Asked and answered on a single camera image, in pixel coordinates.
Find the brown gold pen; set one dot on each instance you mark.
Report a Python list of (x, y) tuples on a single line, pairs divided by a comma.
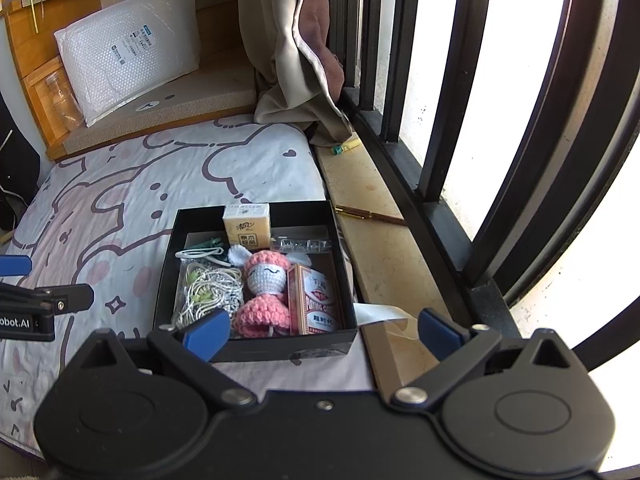
[(370, 216)]

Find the beige stone window ledge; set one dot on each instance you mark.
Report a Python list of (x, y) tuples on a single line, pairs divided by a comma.
[(380, 260)]

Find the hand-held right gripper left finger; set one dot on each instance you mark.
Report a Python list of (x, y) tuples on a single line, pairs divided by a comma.
[(207, 327)]

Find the black cardboard box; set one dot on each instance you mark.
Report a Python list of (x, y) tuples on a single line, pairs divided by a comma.
[(260, 350)]

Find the white paper sheet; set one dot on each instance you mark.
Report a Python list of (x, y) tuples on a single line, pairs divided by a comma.
[(375, 312)]

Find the yellow green ribbon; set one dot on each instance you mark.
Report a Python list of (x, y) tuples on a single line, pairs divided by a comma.
[(34, 15)]

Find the wooden cabinet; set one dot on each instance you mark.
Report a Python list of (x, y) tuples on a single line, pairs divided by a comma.
[(30, 50)]

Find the white bubble mailer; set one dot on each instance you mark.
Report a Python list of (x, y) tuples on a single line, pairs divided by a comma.
[(125, 50)]

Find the red playing cards box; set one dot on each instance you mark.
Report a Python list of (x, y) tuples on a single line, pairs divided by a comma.
[(317, 302)]

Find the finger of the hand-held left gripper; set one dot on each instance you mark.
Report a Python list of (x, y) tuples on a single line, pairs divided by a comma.
[(15, 266), (70, 296)]

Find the printed cartoon blanket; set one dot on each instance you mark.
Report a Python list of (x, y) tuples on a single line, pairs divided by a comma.
[(125, 200)]

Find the black jacket with white trim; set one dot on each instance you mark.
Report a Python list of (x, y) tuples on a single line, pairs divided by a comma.
[(15, 175)]

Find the clear glass bottle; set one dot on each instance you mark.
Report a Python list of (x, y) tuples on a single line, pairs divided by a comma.
[(62, 105)]

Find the beige curtain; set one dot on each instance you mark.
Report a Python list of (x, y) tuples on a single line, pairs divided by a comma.
[(280, 60)]

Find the pink crochet doll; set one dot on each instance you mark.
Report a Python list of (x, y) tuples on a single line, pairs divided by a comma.
[(265, 280)]

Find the yellow tissue pack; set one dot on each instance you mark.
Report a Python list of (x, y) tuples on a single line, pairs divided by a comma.
[(247, 230)]

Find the small yellow green item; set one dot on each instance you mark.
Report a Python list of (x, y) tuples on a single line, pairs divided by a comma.
[(345, 147)]

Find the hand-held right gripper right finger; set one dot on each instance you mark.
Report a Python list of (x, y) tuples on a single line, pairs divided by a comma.
[(440, 332)]

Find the clear plastic case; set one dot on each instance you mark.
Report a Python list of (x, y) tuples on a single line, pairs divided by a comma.
[(300, 245)]

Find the black window grille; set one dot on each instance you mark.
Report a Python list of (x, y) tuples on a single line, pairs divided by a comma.
[(425, 225)]

